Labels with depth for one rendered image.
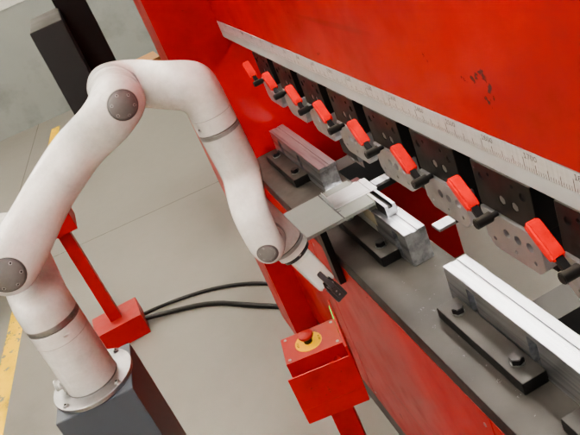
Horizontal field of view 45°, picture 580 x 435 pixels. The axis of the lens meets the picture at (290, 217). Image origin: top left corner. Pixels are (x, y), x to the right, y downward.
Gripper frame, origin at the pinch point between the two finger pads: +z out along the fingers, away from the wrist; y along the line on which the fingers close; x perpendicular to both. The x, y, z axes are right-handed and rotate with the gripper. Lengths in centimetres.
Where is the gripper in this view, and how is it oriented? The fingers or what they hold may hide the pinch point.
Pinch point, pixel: (337, 292)
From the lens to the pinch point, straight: 169.8
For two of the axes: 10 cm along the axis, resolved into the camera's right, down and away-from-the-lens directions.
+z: 6.6, 6.5, 3.8
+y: 3.2, 2.2, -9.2
